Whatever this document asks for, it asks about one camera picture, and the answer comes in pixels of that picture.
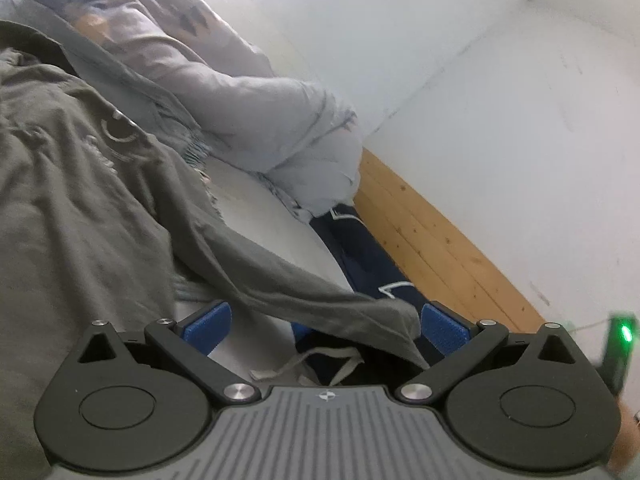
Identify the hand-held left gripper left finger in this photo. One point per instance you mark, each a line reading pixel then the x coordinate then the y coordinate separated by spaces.
pixel 207 330

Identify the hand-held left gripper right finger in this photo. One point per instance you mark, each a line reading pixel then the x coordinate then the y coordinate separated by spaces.
pixel 442 332

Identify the grey t-shirt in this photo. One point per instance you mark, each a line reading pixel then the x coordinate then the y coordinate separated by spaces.
pixel 75 200

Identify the person's right hand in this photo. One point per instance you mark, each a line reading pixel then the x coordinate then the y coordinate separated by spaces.
pixel 629 430

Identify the black garment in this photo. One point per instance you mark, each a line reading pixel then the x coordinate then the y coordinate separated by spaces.
pixel 380 367

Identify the wooden headboard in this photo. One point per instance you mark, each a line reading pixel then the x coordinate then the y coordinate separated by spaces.
pixel 450 260

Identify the navy blue cloth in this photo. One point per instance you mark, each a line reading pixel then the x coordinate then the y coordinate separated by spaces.
pixel 360 255

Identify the printed light blue duvet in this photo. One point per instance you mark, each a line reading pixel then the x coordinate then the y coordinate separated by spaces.
pixel 225 105

